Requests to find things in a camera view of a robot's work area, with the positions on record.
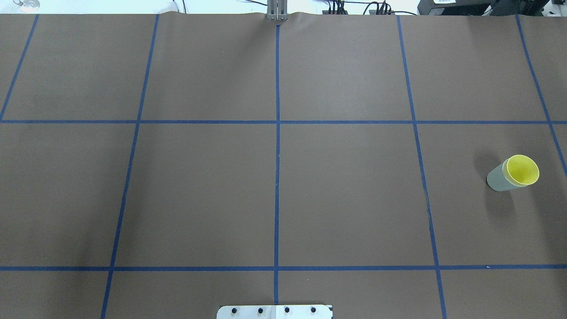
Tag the yellow plastic cup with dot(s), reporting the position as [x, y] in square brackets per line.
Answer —
[520, 170]

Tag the light green plastic cup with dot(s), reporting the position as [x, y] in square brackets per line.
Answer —
[500, 179]

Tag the aluminium frame post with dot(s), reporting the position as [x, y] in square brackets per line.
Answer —
[277, 10]

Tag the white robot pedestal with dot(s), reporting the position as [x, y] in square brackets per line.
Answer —
[298, 311]

